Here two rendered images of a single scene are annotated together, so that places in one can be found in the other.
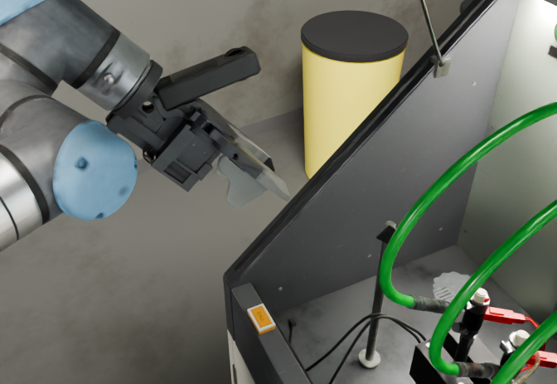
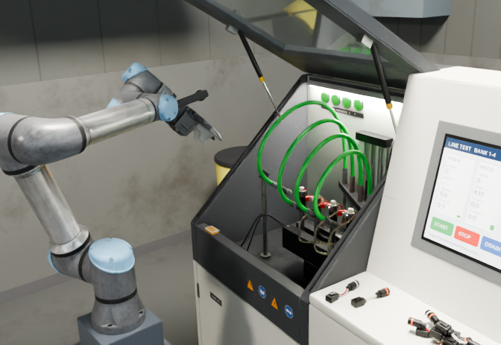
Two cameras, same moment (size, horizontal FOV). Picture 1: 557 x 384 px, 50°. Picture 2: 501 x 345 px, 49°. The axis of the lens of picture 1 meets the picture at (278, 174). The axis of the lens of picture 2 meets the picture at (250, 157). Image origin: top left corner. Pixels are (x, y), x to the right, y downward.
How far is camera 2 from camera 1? 120 cm
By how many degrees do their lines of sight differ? 22
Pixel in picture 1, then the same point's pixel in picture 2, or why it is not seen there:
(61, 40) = (148, 82)
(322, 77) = not seen: hidden behind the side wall
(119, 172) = (174, 106)
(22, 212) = (151, 112)
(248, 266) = (203, 213)
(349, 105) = not seen: hidden behind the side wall
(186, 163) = (185, 126)
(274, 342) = (219, 236)
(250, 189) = (208, 135)
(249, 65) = (204, 93)
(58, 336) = not seen: outside the picture
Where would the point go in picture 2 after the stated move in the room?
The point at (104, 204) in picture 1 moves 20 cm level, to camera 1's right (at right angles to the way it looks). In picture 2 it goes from (170, 115) to (240, 110)
